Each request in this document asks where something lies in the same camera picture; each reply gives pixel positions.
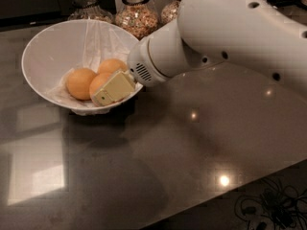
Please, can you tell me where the white paper bowl liner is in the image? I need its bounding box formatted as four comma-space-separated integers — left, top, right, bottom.
47, 20, 142, 116

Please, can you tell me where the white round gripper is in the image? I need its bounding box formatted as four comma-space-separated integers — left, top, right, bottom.
103, 36, 168, 104

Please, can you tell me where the white bowl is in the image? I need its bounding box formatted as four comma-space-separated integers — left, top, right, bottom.
21, 18, 144, 111

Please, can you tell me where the leftmost glass grain jar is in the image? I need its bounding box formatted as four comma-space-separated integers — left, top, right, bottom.
68, 0, 113, 24

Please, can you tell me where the orange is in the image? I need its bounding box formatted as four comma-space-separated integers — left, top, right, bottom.
97, 58, 128, 74
65, 68, 97, 101
89, 73, 111, 106

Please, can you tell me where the glass grain jar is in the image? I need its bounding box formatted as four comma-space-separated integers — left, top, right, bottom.
160, 0, 181, 25
115, 0, 159, 39
68, 0, 113, 24

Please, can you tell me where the black cable tangle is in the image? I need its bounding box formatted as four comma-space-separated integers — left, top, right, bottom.
234, 177, 307, 230

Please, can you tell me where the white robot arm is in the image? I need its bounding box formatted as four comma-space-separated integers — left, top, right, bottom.
127, 0, 307, 98

